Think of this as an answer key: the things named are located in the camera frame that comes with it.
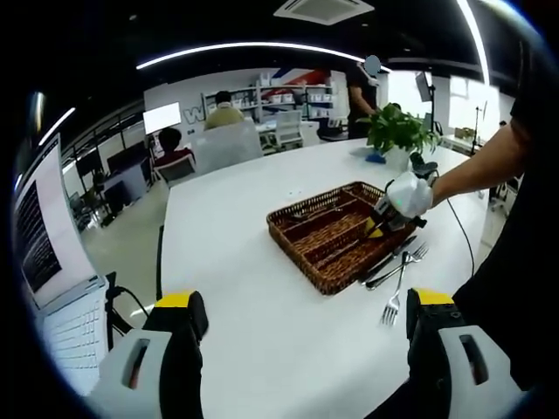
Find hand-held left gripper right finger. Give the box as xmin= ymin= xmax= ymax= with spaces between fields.
xmin=405 ymin=286 xmax=529 ymax=419

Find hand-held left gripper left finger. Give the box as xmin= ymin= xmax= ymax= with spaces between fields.
xmin=99 ymin=289 xmax=210 ymax=419

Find brown wicker utensil storage tray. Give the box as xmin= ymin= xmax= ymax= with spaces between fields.
xmin=266 ymin=181 xmax=416 ymax=297

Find steel fork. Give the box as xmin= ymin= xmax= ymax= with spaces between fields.
xmin=379 ymin=251 xmax=411 ymax=327
xmin=365 ymin=242 xmax=431 ymax=291

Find white storage shelving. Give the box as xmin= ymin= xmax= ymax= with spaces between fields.
xmin=252 ymin=71 xmax=338 ymax=120

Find grey and black object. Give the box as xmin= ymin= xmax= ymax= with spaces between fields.
xmin=409 ymin=152 xmax=439 ymax=175

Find black floor stand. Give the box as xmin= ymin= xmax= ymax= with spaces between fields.
xmin=104 ymin=271 xmax=150 ymax=351

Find green plant in white pot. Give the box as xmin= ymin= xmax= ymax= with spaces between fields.
xmin=357 ymin=102 xmax=443 ymax=172

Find monitor on black stand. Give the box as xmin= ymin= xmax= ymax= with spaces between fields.
xmin=414 ymin=71 xmax=443 ymax=133

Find person's dark clothing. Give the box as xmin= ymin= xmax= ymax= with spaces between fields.
xmin=452 ymin=41 xmax=559 ymax=393

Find white mesh chair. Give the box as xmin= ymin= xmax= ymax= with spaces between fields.
xmin=274 ymin=109 xmax=304 ymax=148

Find silver laptop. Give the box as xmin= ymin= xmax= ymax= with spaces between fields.
xmin=11 ymin=133 xmax=111 ymax=397

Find large white office chair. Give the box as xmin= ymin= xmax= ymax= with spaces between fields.
xmin=194 ymin=120 xmax=264 ymax=175

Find ceiling light strip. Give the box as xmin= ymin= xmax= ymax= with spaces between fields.
xmin=456 ymin=0 xmax=491 ymax=84
xmin=37 ymin=106 xmax=77 ymax=148
xmin=135 ymin=41 xmax=393 ymax=73

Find ceiling air conditioner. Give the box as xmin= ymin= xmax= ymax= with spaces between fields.
xmin=273 ymin=0 xmax=376 ymax=25

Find bright white screen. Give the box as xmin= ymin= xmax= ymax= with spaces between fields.
xmin=142 ymin=101 xmax=183 ymax=134

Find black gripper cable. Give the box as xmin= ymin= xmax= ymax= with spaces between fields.
xmin=444 ymin=198 xmax=476 ymax=277

